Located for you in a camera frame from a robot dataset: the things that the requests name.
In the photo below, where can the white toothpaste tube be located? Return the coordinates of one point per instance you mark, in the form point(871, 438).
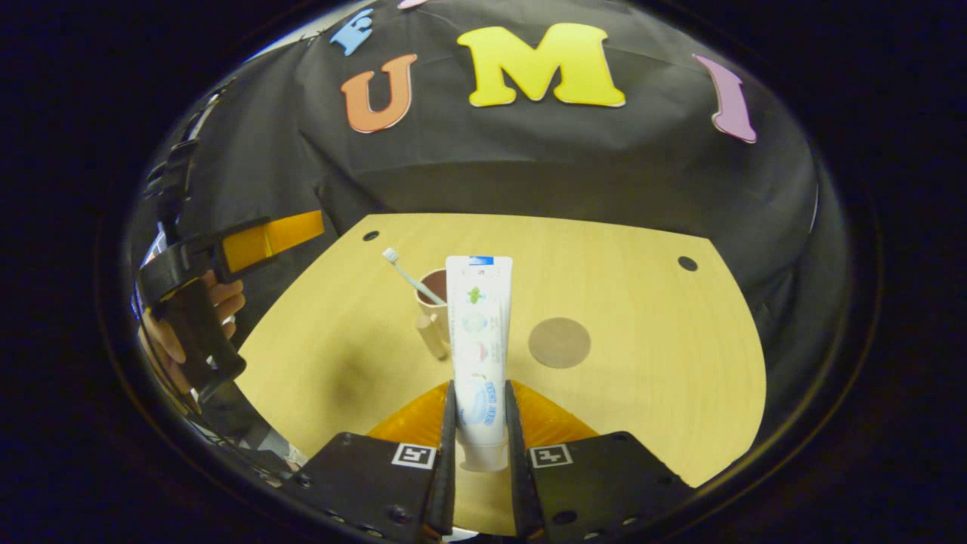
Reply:
point(478, 340)

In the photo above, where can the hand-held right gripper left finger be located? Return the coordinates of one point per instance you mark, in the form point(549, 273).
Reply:
point(446, 483)

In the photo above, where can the beige cup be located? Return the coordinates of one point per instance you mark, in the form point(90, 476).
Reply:
point(433, 306)

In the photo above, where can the brown round coaster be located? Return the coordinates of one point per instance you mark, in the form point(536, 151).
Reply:
point(559, 343)

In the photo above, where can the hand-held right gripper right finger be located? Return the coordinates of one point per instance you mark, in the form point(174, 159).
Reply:
point(517, 483)

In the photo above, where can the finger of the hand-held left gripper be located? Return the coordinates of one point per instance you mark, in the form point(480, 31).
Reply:
point(279, 234)

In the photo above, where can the white toothbrush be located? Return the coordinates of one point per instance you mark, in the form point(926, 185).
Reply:
point(412, 281)

